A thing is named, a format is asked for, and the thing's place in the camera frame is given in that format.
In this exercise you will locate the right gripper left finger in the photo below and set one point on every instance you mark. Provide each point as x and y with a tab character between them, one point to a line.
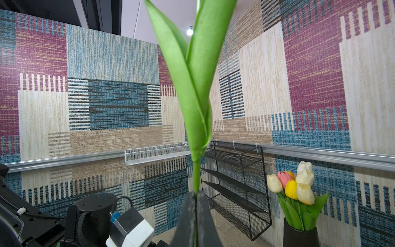
185	232

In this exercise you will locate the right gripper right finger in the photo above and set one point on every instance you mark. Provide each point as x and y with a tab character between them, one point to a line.
206	233

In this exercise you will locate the black cylindrical vase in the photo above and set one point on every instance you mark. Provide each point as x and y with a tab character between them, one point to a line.
296	238

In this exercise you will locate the light pink tulip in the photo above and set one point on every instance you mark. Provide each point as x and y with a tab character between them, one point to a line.
305	180

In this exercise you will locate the cream yellow tulip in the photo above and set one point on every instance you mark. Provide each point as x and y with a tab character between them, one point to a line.
192	66

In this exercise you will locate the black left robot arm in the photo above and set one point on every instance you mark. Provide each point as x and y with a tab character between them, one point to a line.
87	224

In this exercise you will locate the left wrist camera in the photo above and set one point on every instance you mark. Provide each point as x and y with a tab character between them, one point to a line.
129	229

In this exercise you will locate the black wire shelf rack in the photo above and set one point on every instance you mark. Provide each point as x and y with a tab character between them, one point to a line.
234	182

